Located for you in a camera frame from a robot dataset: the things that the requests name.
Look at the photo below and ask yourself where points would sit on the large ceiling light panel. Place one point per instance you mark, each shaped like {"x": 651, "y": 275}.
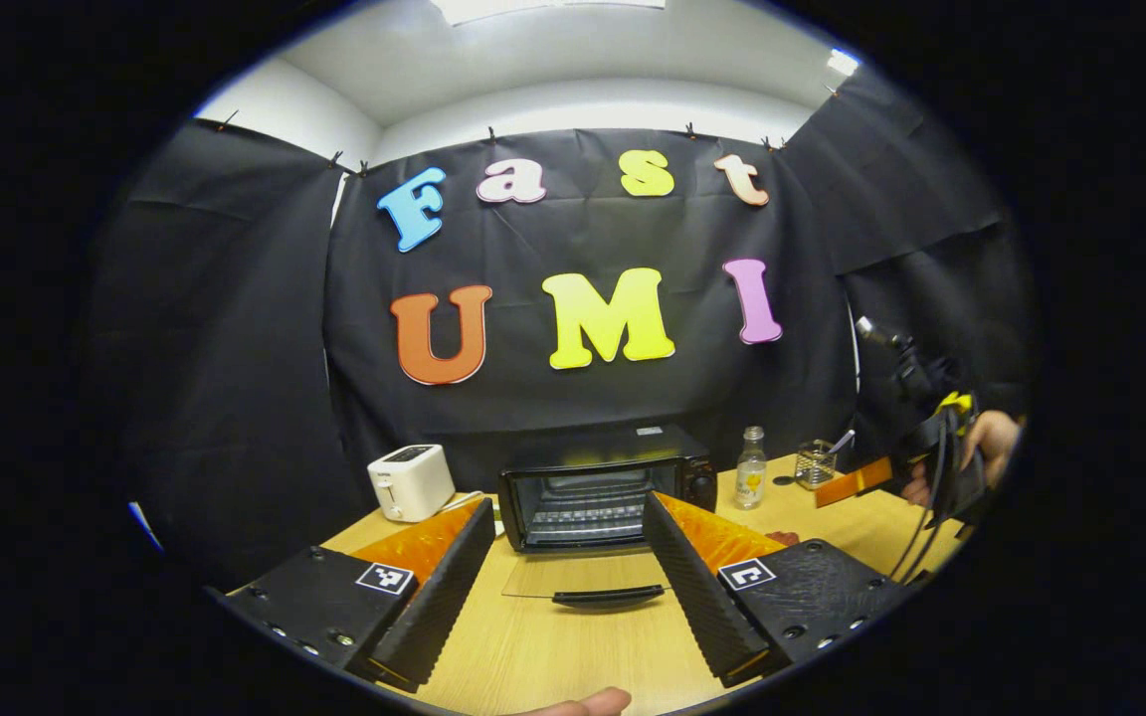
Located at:
{"x": 543, "y": 8}

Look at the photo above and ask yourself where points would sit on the clear glass bottle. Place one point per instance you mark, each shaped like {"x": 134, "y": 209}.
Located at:
{"x": 750, "y": 477}

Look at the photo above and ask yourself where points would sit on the brown meat steak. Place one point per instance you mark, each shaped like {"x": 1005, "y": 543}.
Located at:
{"x": 784, "y": 538}

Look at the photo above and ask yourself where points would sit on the metal mesh holder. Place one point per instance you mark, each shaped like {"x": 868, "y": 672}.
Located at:
{"x": 816, "y": 467}

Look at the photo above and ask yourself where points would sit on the black electric oven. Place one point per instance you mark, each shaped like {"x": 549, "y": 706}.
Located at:
{"x": 583, "y": 467}

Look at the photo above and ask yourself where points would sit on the white toaster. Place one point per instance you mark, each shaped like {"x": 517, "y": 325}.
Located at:
{"x": 412, "y": 482}

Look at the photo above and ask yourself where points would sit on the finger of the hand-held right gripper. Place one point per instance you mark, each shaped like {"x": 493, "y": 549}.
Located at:
{"x": 852, "y": 483}

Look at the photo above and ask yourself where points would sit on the small ceiling light panel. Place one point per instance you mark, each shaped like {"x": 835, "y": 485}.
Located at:
{"x": 842, "y": 62}

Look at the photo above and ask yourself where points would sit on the metal spoon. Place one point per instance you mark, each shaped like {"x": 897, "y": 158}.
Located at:
{"x": 844, "y": 443}

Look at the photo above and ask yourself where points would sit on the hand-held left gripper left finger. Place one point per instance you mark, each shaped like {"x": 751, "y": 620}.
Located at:
{"x": 444, "y": 597}

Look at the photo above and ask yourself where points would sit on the black backdrop cloth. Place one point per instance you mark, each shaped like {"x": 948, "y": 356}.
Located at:
{"x": 573, "y": 239}

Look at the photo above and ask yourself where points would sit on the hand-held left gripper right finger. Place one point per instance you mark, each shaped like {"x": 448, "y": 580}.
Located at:
{"x": 702, "y": 597}

